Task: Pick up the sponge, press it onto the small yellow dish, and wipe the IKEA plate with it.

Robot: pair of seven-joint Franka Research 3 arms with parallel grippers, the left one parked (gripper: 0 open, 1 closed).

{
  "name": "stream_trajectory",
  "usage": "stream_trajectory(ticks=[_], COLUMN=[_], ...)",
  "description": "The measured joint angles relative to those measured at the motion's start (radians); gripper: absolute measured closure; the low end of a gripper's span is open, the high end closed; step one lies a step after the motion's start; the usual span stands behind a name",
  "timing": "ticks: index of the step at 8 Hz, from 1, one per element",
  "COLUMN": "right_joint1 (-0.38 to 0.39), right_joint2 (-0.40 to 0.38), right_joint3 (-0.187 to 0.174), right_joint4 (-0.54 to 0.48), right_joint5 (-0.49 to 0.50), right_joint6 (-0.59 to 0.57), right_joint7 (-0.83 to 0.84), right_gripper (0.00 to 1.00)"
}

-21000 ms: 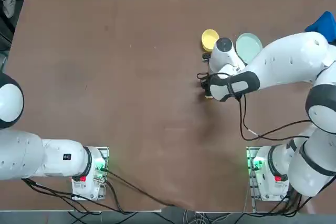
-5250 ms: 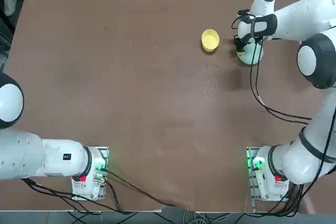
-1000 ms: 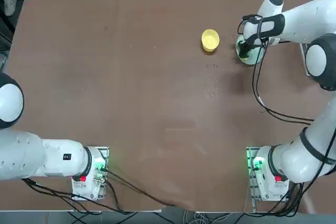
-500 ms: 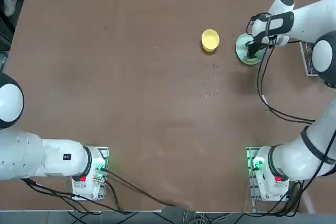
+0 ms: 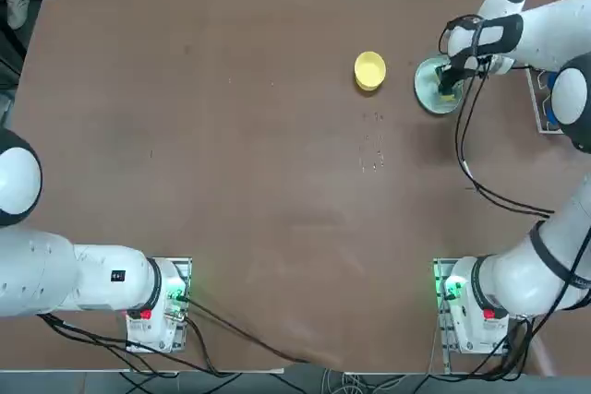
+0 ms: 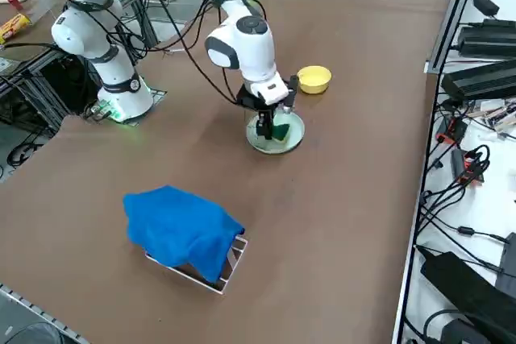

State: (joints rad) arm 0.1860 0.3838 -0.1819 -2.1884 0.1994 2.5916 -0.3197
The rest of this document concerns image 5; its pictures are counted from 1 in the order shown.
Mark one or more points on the person's foot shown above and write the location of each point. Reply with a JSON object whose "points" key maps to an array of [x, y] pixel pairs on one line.
{"points": [[18, 8]]}

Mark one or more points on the green and yellow sponge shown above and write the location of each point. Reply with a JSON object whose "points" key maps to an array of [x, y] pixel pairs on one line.
{"points": [[447, 96]]}

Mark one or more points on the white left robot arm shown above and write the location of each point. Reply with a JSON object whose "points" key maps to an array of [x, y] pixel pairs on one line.
{"points": [[46, 269]]}

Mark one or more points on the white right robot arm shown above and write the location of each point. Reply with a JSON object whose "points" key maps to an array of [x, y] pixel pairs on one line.
{"points": [[545, 29]]}

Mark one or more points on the blue cloth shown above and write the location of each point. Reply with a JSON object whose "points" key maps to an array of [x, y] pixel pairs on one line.
{"points": [[549, 115]]}

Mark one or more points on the pale green plate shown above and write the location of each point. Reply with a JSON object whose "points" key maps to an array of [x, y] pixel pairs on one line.
{"points": [[427, 89]]}

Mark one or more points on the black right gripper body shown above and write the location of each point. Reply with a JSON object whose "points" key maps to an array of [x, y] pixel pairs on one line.
{"points": [[471, 70]]}

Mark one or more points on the small yellow dish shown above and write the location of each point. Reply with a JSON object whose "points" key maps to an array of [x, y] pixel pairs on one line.
{"points": [[370, 70]]}

